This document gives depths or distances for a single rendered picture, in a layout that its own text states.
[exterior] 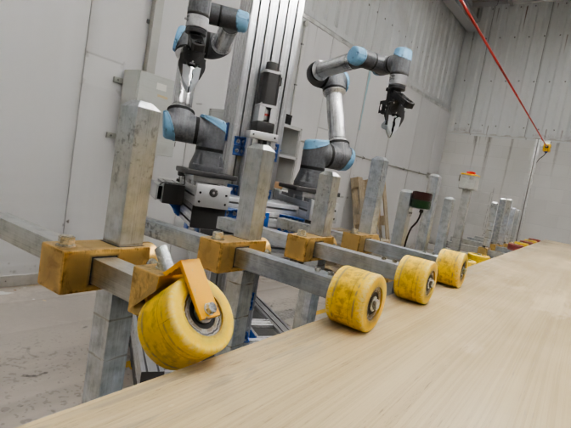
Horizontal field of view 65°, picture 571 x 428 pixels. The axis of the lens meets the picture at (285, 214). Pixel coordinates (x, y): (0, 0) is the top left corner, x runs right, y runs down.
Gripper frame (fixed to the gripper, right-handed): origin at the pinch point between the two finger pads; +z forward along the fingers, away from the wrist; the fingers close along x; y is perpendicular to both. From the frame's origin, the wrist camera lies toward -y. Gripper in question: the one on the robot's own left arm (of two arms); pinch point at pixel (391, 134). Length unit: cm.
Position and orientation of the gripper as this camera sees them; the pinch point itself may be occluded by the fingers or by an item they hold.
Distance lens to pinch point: 192.3
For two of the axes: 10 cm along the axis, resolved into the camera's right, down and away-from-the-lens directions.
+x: -9.1, -1.2, -3.9
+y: -3.7, -1.5, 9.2
